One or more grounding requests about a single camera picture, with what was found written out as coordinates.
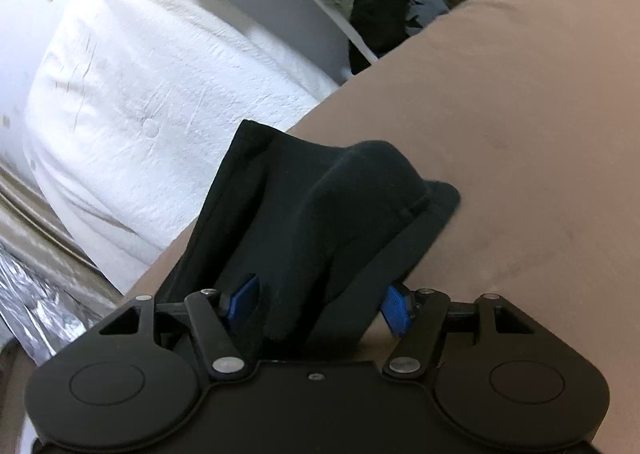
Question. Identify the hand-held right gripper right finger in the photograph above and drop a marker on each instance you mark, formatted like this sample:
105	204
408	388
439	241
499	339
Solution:
397	311

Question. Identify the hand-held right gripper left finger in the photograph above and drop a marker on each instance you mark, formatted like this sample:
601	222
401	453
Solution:
245	299

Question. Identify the black garment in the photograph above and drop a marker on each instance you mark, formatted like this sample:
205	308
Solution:
310	214

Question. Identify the white duvet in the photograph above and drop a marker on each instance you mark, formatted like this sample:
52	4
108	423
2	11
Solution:
150	98

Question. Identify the black cloth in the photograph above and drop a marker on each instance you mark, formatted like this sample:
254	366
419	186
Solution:
380	18

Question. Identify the blue-grey cloth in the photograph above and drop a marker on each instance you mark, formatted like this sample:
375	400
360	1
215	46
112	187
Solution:
427	8

